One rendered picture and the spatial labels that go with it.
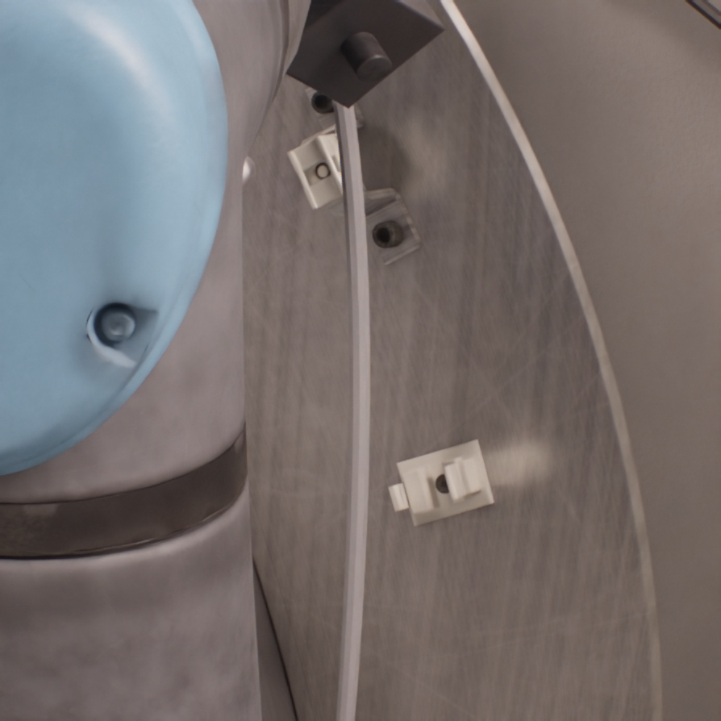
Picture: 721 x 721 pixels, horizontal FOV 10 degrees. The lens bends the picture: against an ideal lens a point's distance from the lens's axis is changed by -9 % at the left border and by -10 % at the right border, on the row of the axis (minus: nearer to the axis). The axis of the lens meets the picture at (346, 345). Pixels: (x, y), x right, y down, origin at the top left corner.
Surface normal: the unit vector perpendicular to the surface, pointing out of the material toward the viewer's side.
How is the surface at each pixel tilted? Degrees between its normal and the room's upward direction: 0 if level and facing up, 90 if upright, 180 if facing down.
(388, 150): 90
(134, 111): 78
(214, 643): 89
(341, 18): 124
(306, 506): 90
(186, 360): 90
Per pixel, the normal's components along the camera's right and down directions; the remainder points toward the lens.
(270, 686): 0.84, -0.16
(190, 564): 0.75, 0.19
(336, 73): 0.39, 0.70
